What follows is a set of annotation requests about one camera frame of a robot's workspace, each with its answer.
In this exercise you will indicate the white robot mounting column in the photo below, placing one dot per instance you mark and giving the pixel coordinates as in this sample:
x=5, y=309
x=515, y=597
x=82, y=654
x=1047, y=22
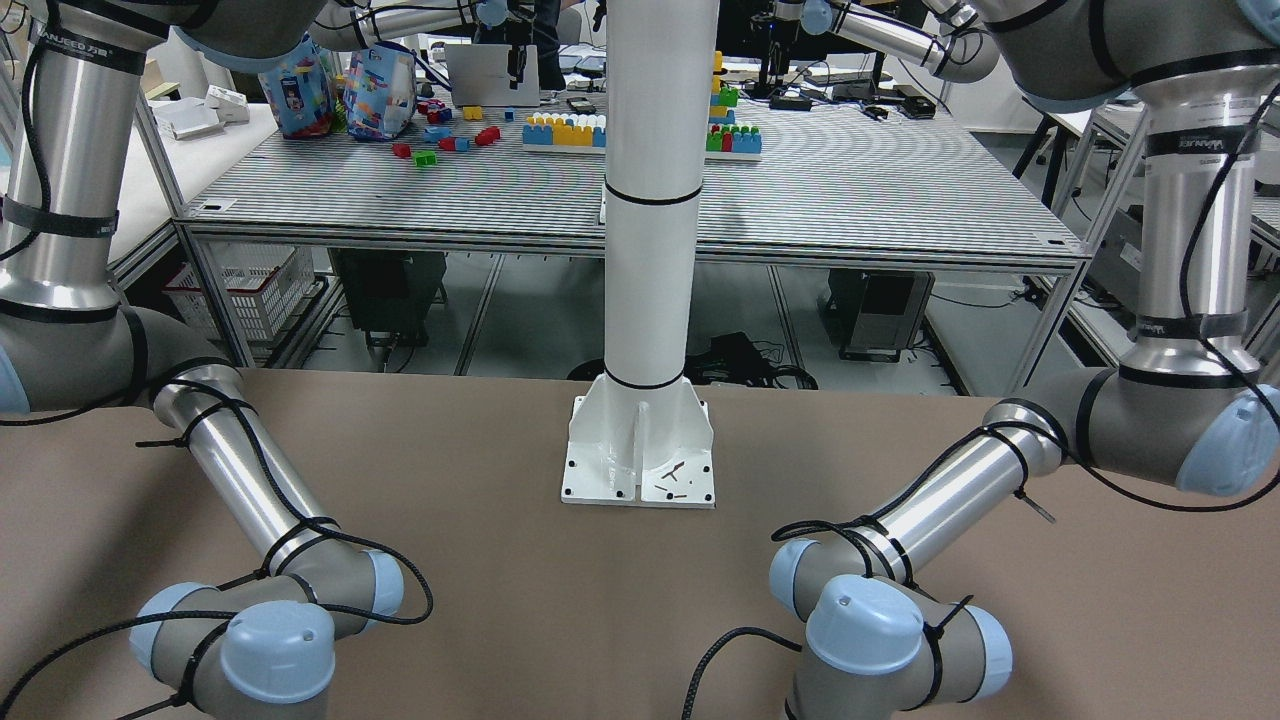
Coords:
x=641, y=436

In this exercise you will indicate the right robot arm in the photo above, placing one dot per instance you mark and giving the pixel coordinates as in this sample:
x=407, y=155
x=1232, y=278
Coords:
x=261, y=647

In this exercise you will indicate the white plastic basket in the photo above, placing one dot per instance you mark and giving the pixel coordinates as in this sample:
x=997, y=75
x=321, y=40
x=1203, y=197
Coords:
x=264, y=283

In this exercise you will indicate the assembled toy block row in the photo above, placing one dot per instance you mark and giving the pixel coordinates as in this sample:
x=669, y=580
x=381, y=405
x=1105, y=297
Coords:
x=563, y=132

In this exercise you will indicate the grey control box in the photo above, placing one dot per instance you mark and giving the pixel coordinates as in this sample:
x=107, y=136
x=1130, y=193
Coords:
x=390, y=291

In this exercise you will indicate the striped metal work table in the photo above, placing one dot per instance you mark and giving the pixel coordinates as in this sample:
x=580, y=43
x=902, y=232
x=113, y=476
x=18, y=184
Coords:
x=831, y=188

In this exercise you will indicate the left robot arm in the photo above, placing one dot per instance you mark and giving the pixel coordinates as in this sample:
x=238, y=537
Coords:
x=1183, y=408

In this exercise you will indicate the toy block bag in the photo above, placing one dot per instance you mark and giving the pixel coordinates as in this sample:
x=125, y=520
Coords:
x=299, y=92
x=380, y=95

